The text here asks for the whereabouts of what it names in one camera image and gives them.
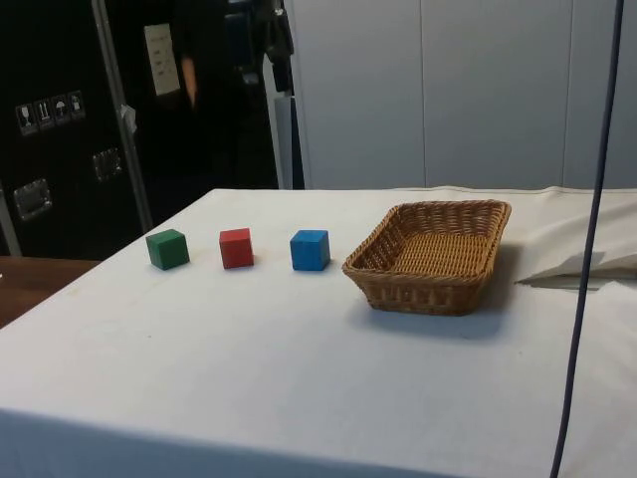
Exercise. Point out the red cube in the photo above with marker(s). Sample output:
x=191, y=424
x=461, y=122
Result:
x=236, y=251

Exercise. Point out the black cabinet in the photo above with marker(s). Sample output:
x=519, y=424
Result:
x=64, y=149

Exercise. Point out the green cube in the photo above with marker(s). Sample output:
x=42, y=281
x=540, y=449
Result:
x=166, y=251

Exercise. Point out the pale grey locker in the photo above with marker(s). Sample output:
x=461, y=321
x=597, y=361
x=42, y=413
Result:
x=492, y=99
x=582, y=74
x=358, y=99

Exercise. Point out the blue cube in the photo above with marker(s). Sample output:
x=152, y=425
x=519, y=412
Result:
x=308, y=251

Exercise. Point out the wicker basket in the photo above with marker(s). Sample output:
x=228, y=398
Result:
x=423, y=294

